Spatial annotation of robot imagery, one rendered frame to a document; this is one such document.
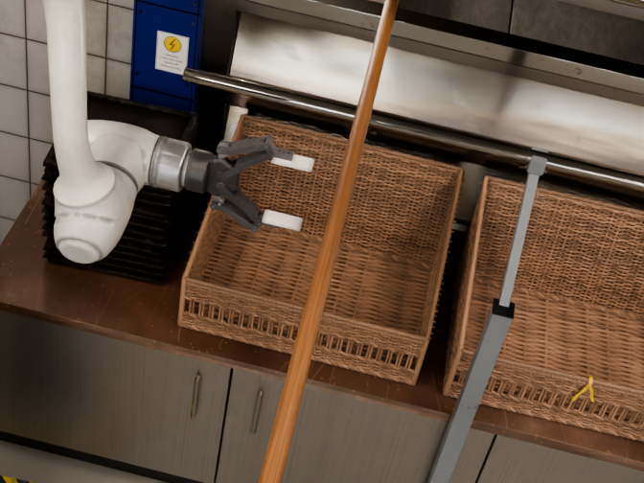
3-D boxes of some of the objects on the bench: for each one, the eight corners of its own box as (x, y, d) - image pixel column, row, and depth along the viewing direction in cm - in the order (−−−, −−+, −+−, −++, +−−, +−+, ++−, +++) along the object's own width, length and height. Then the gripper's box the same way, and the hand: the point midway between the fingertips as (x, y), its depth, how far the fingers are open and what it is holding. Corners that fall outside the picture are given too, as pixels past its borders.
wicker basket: (228, 196, 285) (239, 109, 266) (442, 249, 282) (468, 165, 264) (172, 328, 248) (181, 237, 230) (417, 390, 246) (446, 304, 227)
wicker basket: (454, 255, 281) (482, 171, 263) (673, 305, 280) (715, 223, 262) (438, 398, 245) (469, 311, 227) (688, 456, 244) (739, 374, 225)
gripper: (198, 98, 189) (321, 126, 188) (188, 208, 205) (301, 234, 205) (187, 123, 183) (313, 151, 183) (177, 234, 200) (293, 261, 199)
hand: (300, 194), depth 194 cm, fingers open, 13 cm apart
